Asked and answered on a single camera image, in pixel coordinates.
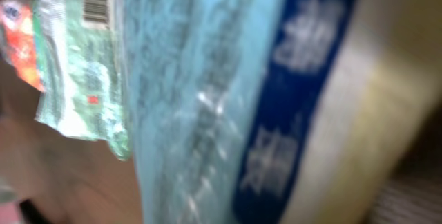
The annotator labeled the yellow wet wipes pack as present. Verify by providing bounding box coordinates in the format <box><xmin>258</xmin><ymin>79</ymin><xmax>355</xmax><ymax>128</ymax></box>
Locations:
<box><xmin>114</xmin><ymin>0</ymin><xmax>441</xmax><ymax>223</ymax></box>

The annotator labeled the light green tissue pack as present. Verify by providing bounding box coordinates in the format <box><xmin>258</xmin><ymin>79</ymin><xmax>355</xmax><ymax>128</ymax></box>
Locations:
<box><xmin>32</xmin><ymin>0</ymin><xmax>131</xmax><ymax>160</ymax></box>

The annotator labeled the orange Kleenex tissue pack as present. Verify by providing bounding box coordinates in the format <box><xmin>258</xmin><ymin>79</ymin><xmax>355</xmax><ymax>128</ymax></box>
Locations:
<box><xmin>1</xmin><ymin>0</ymin><xmax>44</xmax><ymax>92</ymax></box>

